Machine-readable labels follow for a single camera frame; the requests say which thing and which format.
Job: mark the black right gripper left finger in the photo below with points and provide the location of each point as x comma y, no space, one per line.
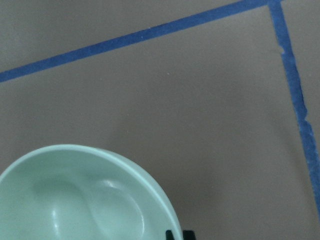
169,235

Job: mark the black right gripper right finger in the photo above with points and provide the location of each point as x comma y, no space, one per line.
189,235

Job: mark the light green bowl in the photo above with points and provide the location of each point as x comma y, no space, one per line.
75,192

